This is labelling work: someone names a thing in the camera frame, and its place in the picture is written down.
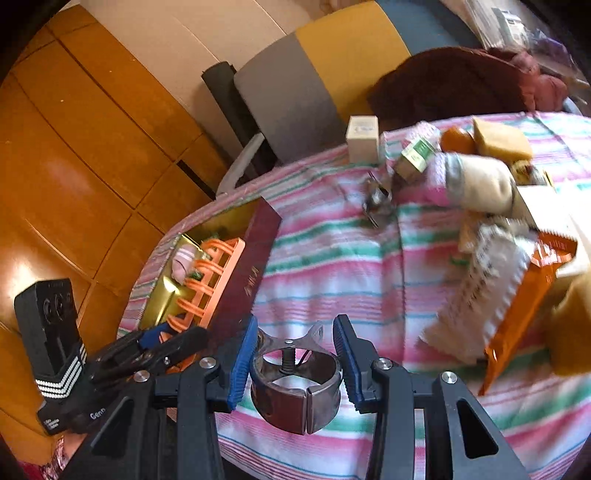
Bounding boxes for grey yellow blue chair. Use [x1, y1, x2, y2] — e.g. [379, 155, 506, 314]
[217, 0, 490, 195]

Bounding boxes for maroon gift box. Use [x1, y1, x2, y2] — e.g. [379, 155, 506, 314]
[139, 196, 283, 356]

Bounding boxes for black rolled mat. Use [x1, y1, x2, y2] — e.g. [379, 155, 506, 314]
[202, 61, 278, 167]

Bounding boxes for pink sock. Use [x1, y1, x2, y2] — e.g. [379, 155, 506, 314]
[172, 246, 200, 282]

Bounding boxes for white socks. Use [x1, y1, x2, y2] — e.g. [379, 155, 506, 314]
[442, 153, 517, 217]

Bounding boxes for person's floral garment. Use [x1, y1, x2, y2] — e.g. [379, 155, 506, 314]
[39, 436, 75, 480]

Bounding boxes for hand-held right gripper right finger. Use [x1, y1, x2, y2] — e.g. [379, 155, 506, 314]
[332, 315, 532, 480]

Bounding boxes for white snack packet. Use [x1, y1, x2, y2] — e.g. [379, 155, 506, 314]
[422, 220, 536, 363]

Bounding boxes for orange snack packet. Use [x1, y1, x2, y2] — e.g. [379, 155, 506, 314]
[478, 232, 579, 397]

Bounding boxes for white printed box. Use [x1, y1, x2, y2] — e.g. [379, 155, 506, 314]
[515, 185, 585, 232]

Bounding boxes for striped tablecloth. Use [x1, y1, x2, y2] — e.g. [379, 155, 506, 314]
[117, 111, 591, 480]

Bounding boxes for orange fruit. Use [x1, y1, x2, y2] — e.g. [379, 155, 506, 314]
[440, 127, 477, 154]

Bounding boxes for small white box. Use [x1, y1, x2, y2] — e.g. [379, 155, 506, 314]
[345, 115, 380, 164]

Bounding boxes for orange plastic rack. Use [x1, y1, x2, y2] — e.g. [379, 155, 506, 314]
[161, 237, 246, 335]

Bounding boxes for clear plastic bag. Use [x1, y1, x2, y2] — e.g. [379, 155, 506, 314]
[462, 0, 573, 65]

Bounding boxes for orange wooden wardrobe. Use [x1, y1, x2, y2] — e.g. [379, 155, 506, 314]
[0, 4, 232, 467]

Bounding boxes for stainless steel ring tool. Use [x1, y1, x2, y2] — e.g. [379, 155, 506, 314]
[362, 172, 395, 228]
[249, 322, 343, 435]

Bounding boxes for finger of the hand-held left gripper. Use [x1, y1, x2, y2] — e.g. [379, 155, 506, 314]
[90, 327, 209, 393]
[92, 323, 174, 370]

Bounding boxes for dark brown cloth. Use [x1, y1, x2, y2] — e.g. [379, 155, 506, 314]
[367, 46, 536, 132]

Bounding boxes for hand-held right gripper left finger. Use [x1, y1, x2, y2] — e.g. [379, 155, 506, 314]
[60, 315, 259, 480]

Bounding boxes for green and white box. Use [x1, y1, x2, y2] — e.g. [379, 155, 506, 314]
[398, 137, 438, 182]

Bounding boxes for pink cloth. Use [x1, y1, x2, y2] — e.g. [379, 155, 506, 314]
[489, 48, 570, 112]

